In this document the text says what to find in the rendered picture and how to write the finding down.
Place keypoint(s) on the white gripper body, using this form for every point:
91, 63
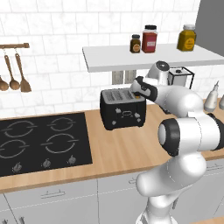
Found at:
136, 87

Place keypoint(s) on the red jar black lid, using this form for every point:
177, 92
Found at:
150, 39

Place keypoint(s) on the wooden dining counter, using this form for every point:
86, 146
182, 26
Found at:
211, 221

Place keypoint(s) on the white wall shelf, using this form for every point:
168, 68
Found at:
122, 58

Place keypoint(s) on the grey cupboard door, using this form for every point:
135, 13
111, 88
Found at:
116, 208
4, 210
201, 198
64, 211

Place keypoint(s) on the hob knob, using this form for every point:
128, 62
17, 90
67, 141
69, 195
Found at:
46, 163
16, 167

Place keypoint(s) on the wooden spoon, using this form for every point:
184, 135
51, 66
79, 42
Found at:
13, 83
3, 84

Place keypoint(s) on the black toaster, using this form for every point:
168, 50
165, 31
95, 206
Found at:
122, 113

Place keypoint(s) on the grey wall cupboard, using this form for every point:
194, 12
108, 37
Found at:
211, 23

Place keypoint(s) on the yellow jar white lid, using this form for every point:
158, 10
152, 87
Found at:
186, 39

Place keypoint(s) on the black hob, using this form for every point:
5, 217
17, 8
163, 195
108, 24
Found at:
43, 143

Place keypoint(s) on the toasted bread slice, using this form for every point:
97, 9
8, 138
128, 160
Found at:
137, 94

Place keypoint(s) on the wooden utensil rail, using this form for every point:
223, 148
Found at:
14, 45

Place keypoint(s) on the grey pointed bottle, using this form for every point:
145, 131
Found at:
211, 100

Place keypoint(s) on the grey drawer front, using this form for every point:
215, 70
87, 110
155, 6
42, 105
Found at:
35, 194
116, 182
215, 167

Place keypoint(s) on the wooden spatula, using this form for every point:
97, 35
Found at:
24, 84

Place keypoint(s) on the small dark spice jar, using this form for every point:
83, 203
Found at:
135, 44

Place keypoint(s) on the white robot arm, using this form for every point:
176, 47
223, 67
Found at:
186, 137

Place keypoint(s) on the grey wall outlet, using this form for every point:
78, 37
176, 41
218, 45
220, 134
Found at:
130, 76
117, 77

